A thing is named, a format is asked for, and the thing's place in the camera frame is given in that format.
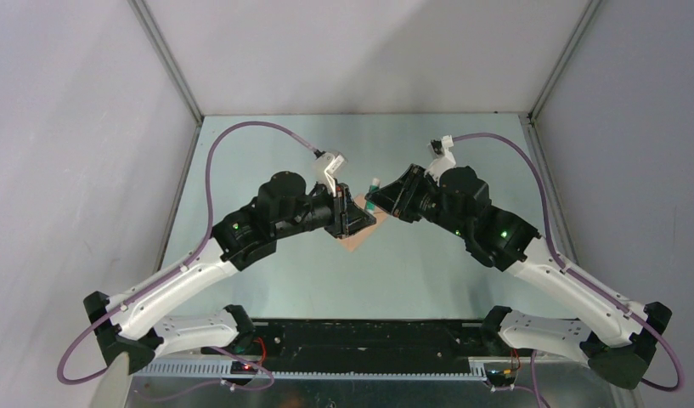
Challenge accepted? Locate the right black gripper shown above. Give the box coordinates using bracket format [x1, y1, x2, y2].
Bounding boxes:
[365, 164, 470, 240]

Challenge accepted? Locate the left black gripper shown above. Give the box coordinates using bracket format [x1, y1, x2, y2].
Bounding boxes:
[274, 178, 376, 240]

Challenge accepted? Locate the white green glue stick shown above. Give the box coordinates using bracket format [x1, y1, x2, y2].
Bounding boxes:
[364, 178, 381, 213]

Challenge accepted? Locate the tan paper envelope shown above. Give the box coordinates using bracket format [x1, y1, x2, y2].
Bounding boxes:
[336, 194, 389, 252]

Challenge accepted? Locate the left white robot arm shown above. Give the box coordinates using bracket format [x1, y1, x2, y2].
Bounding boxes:
[83, 172, 376, 373]

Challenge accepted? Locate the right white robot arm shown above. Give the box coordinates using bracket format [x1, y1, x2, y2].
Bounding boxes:
[367, 165, 672, 389]

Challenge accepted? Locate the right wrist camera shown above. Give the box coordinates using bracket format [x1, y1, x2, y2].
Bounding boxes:
[426, 135, 456, 183]

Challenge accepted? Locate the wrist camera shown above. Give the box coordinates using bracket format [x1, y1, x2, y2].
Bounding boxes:
[313, 150, 347, 197]
[426, 135, 456, 183]

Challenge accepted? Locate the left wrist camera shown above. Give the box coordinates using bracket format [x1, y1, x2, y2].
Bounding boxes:
[313, 150, 347, 197]

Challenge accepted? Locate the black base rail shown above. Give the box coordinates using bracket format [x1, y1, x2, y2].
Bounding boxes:
[234, 319, 513, 375]

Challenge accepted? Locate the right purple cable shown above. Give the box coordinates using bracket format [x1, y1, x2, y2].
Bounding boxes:
[450, 132, 686, 408]

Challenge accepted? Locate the purple cable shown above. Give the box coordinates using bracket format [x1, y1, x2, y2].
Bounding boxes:
[450, 132, 686, 408]
[56, 121, 328, 404]

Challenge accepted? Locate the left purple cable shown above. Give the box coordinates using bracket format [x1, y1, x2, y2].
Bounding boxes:
[56, 121, 328, 404]

